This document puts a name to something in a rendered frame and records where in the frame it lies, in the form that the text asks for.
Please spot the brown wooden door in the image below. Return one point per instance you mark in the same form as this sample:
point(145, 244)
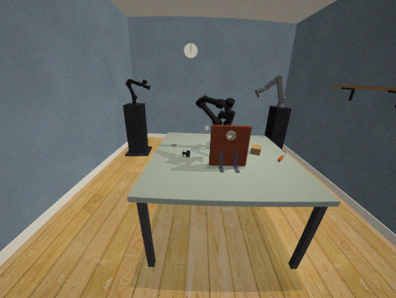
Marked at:
point(222, 143)

